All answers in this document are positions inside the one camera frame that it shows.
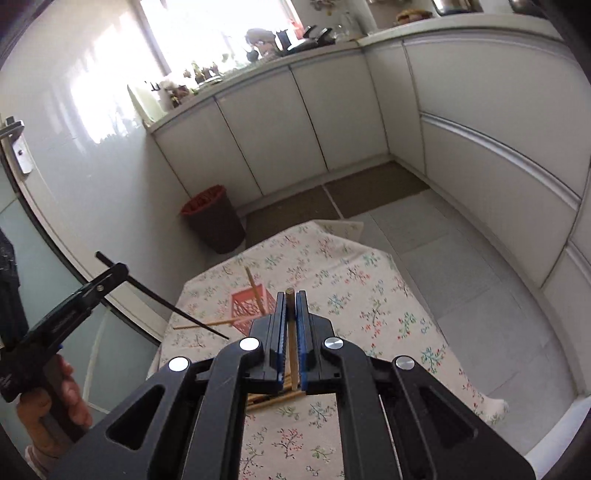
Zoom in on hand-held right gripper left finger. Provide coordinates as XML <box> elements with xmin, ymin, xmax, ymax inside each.
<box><xmin>51</xmin><ymin>292</ymin><xmax>289</xmax><ymax>480</ymax></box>

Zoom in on basket of food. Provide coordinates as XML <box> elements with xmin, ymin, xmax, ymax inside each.
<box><xmin>394</xmin><ymin>8</ymin><xmax>434</xmax><ymax>27</ymax></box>

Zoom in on frosted glass sliding door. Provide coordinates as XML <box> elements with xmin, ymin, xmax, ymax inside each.
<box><xmin>0</xmin><ymin>138</ymin><xmax>167</xmax><ymax>439</ymax></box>

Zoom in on white kitchen countertop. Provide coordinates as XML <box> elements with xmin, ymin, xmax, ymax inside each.
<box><xmin>144</xmin><ymin>11</ymin><xmax>571</xmax><ymax>136</ymax></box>

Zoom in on row of small ornaments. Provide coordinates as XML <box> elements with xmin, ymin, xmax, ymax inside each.
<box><xmin>181</xmin><ymin>59</ymin><xmax>232</xmax><ymax>87</ymax></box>

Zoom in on steel kettle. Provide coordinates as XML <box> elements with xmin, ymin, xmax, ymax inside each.
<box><xmin>431</xmin><ymin>0</ymin><xmax>484</xmax><ymax>14</ymax></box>

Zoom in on dark patterned clothing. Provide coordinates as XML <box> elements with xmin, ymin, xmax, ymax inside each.
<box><xmin>0</xmin><ymin>226</ymin><xmax>22</xmax><ymax>354</ymax></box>

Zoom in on wooden chopstick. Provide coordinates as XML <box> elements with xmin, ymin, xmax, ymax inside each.
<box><xmin>252</xmin><ymin>387</ymin><xmax>306</xmax><ymax>411</ymax></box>
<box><xmin>172</xmin><ymin>315</ymin><xmax>262</xmax><ymax>330</ymax></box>
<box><xmin>284</xmin><ymin>287</ymin><xmax>300</xmax><ymax>391</ymax></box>
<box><xmin>247</xmin><ymin>375</ymin><xmax>296</xmax><ymax>404</ymax></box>
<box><xmin>245</xmin><ymin>266</ymin><xmax>267</xmax><ymax>318</ymax></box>

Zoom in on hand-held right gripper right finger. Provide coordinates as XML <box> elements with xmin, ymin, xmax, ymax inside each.
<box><xmin>295</xmin><ymin>291</ymin><xmax>536</xmax><ymax>480</ymax></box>

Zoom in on brown floor mat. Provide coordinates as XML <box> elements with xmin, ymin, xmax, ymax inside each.
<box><xmin>239</xmin><ymin>185</ymin><xmax>345</xmax><ymax>232</ymax></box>
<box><xmin>323</xmin><ymin>161</ymin><xmax>431</xmax><ymax>206</ymax></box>

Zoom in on person's left hand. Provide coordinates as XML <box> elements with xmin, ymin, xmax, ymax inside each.
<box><xmin>14</xmin><ymin>354</ymin><xmax>94</xmax><ymax>477</ymax></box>

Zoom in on metal door handle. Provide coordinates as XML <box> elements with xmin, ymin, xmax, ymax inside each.
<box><xmin>0</xmin><ymin>116</ymin><xmax>34</xmax><ymax>176</ymax></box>

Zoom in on brown trash bin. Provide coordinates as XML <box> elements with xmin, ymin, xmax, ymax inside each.
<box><xmin>180</xmin><ymin>185</ymin><xmax>247</xmax><ymax>255</ymax></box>

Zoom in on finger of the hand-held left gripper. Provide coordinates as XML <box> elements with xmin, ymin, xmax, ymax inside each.
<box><xmin>76</xmin><ymin>262</ymin><xmax>131</xmax><ymax>303</ymax></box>

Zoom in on floral tablecloth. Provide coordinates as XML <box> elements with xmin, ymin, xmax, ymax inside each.
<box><xmin>147</xmin><ymin>220</ymin><xmax>509</xmax><ymax>480</ymax></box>

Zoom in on red chopstick holder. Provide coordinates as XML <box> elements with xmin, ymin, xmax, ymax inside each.
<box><xmin>229</xmin><ymin>288</ymin><xmax>279</xmax><ymax>337</ymax></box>

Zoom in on black frying pan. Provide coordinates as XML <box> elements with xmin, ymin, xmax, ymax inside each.
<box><xmin>283</xmin><ymin>26</ymin><xmax>336</xmax><ymax>57</ymax></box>

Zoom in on white kitchen base cabinets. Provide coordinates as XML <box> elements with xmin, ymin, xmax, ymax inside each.
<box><xmin>148</xmin><ymin>28</ymin><xmax>591</xmax><ymax>400</ymax></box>

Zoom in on white cutting board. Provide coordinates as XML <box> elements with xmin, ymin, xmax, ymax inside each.
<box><xmin>128</xmin><ymin>84</ymin><xmax>163</xmax><ymax>126</ymax></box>

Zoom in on grey figurine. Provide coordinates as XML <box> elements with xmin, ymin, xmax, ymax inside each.
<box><xmin>245</xmin><ymin>28</ymin><xmax>279</xmax><ymax>58</ymax></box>

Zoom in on black chopstick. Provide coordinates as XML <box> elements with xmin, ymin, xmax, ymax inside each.
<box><xmin>95</xmin><ymin>251</ymin><xmax>230</xmax><ymax>340</ymax></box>

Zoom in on kitchen window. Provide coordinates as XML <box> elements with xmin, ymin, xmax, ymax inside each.
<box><xmin>139</xmin><ymin>0</ymin><xmax>303</xmax><ymax>78</ymax></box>

